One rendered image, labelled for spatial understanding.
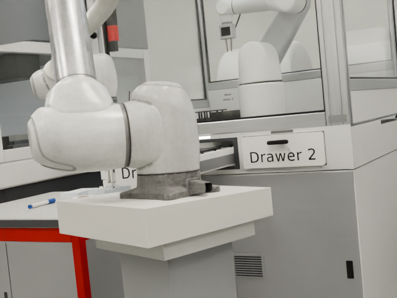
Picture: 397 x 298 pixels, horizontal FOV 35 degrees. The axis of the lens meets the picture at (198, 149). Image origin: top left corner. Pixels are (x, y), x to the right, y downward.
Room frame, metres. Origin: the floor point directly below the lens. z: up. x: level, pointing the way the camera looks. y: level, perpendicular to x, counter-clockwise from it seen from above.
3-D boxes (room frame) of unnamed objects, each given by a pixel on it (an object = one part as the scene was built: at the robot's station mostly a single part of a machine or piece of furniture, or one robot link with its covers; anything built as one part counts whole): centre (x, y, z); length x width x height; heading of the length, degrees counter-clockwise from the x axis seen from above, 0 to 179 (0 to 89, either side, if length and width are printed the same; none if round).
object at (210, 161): (2.18, 0.05, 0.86); 0.40 x 0.26 x 0.06; 151
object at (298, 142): (2.12, -0.28, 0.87); 0.29 x 0.02 x 0.11; 61
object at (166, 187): (1.51, 0.06, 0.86); 0.22 x 0.18 x 0.06; 47
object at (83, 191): (2.41, 0.47, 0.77); 0.13 x 0.09 x 0.02; 151
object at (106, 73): (2.20, 0.32, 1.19); 0.13 x 0.11 x 0.16; 109
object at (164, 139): (1.53, 0.09, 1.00); 0.18 x 0.16 x 0.22; 107
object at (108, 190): (2.17, 0.32, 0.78); 0.12 x 0.08 x 0.04; 141
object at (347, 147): (2.68, -0.28, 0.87); 1.02 x 0.95 x 0.14; 61
